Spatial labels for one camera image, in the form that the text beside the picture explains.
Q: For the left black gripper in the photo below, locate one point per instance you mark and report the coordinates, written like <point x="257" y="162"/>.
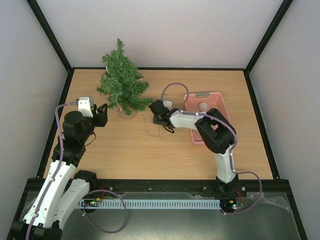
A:
<point x="102" y="118"/>

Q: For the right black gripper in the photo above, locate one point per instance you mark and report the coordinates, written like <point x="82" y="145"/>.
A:
<point x="158" y="110"/>

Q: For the clear string lights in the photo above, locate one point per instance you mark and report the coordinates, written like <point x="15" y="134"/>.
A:
<point x="123" y="88"/>

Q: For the small green christmas tree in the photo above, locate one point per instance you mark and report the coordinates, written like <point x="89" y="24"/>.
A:
<point x="117" y="57"/>

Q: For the pink plastic basket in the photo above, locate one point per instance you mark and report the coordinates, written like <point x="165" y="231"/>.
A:
<point x="213" y="99"/>

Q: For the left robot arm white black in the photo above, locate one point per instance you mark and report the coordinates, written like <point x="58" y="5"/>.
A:
<point x="64" y="186"/>

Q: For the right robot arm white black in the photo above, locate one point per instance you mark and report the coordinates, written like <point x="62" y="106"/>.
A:
<point x="217" y="133"/>

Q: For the white ball ornament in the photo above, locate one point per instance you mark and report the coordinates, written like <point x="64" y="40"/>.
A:
<point x="203" y="106"/>

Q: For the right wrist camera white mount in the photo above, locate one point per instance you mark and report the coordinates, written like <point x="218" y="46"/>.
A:
<point x="168" y="104"/>

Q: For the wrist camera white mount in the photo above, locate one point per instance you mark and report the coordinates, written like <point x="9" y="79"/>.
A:
<point x="85" y="105"/>
<point x="168" y="104"/>

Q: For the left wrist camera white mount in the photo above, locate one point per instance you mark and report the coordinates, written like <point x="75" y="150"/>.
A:
<point x="85" y="105"/>

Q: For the light blue cable duct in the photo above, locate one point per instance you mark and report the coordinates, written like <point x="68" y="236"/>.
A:
<point x="153" y="204"/>

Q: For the black aluminium rail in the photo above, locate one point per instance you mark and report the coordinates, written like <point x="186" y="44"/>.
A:
<point x="205" y="188"/>

